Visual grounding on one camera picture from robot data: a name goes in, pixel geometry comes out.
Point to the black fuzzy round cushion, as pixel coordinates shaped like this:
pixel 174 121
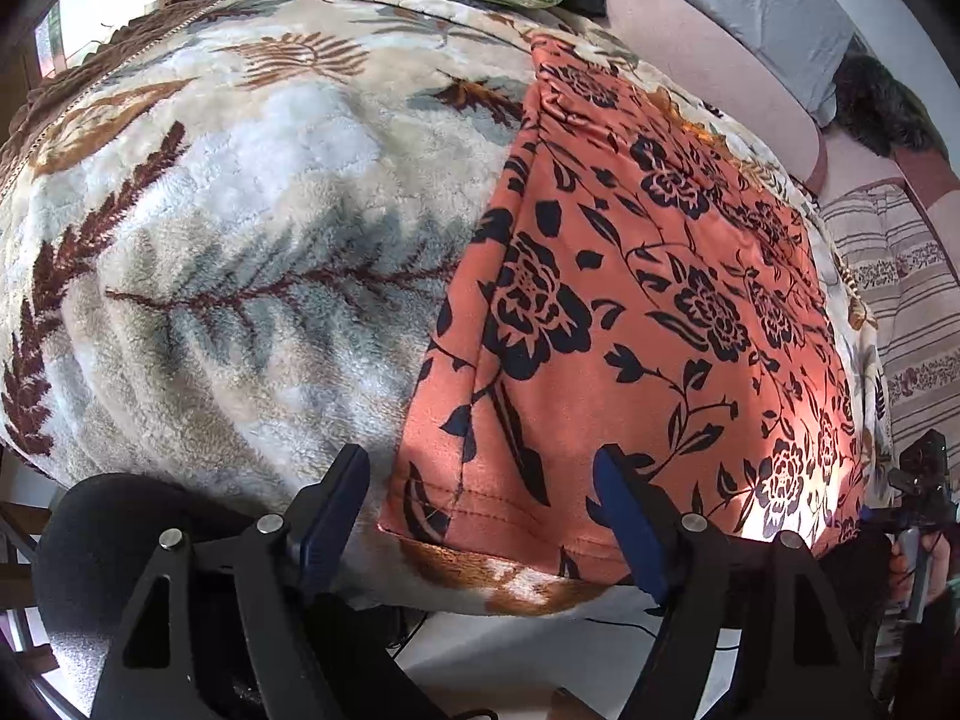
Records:
pixel 105 540

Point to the dark furry cushion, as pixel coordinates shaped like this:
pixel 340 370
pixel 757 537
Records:
pixel 877 101

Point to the wooden furniture frame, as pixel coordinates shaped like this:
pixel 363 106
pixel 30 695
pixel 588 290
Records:
pixel 26 562

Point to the grey pillow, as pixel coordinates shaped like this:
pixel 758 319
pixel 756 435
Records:
pixel 757 7

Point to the window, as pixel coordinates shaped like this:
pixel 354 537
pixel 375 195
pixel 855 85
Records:
pixel 82 7

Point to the orange black floral garment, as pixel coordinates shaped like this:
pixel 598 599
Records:
pixel 637 300

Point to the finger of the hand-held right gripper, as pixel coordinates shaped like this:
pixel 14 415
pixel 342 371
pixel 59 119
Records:
pixel 881 519

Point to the brown quilted bedspread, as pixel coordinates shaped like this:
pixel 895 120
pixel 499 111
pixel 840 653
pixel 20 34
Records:
pixel 90 52

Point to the pink upholstered headboard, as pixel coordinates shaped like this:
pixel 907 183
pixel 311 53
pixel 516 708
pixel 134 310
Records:
pixel 720 82

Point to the leaf print fleece blanket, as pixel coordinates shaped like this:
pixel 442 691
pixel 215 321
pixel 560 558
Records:
pixel 262 240

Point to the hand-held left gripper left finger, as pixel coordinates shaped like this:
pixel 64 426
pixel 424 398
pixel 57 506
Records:
pixel 330 517

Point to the striped floral cloth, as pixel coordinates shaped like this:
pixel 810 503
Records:
pixel 900 300

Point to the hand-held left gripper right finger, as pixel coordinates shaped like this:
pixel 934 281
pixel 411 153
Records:
pixel 626 517

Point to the person's right hand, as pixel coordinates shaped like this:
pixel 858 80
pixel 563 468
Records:
pixel 937 562

